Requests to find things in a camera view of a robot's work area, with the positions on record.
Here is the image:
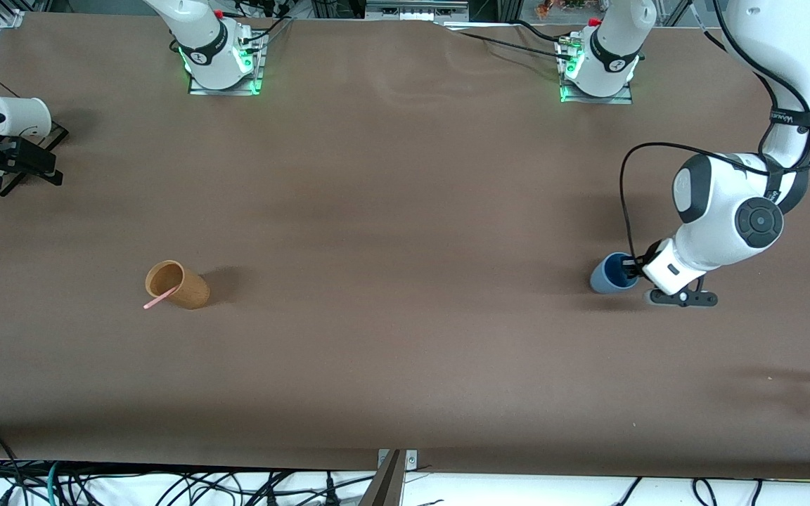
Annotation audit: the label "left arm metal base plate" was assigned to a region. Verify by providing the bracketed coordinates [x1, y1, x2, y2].
[558, 35, 634, 105]

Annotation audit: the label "teal cable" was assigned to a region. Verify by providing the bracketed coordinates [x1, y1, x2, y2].
[45, 460, 63, 506]

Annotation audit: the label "blue cup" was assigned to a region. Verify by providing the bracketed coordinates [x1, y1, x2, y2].
[590, 252, 641, 294]

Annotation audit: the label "dark camera support pole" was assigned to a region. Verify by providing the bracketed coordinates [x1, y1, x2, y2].
[359, 450, 406, 506]

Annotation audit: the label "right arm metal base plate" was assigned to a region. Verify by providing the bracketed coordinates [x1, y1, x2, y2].
[187, 27, 266, 96]

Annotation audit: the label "brown table cover sheet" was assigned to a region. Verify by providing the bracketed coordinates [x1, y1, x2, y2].
[0, 11, 810, 483]

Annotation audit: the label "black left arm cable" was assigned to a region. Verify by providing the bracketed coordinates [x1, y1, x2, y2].
[619, 0, 810, 282]

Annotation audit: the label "colourful packets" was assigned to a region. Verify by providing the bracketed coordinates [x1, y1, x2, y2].
[535, 0, 590, 19]

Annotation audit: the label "grey power strip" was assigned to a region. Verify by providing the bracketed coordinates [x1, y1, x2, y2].
[365, 0, 470, 22]

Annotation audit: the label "small metal bracket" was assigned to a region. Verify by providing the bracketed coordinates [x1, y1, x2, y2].
[377, 448, 419, 469]

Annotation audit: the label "pink chopstick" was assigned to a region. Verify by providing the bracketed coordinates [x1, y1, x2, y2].
[143, 284, 182, 311]

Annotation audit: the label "wooden cup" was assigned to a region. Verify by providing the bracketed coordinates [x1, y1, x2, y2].
[145, 260, 210, 311]

